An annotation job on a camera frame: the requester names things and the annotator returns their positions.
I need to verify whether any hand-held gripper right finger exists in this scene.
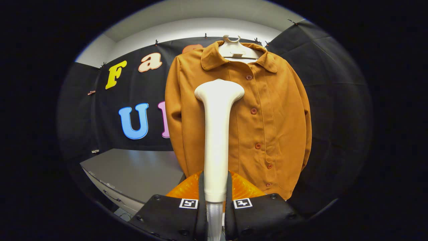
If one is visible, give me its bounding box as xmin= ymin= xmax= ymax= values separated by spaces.
xmin=223 ymin=170 xmax=303 ymax=241

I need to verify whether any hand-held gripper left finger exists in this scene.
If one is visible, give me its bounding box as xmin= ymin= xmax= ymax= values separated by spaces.
xmin=128 ymin=171 xmax=208 ymax=241

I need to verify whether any ribbed steamer hose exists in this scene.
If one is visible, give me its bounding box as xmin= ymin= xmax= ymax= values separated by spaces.
xmin=206 ymin=201 xmax=224 ymax=241

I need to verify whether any white garment steamer head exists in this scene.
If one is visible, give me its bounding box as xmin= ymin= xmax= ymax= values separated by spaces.
xmin=194 ymin=79 xmax=245 ymax=203

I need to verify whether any orange button shirt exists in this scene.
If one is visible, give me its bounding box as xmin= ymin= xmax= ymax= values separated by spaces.
xmin=165 ymin=40 xmax=312 ymax=200

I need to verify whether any white clothes hanger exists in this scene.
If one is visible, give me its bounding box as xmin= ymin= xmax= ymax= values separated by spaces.
xmin=218 ymin=35 xmax=264 ymax=64

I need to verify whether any grey cabinet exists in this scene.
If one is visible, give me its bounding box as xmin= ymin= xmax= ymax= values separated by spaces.
xmin=80 ymin=148 xmax=186 ymax=216

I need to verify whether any row of black clips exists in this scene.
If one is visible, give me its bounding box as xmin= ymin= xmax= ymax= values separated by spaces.
xmin=99 ymin=18 xmax=298 ymax=67

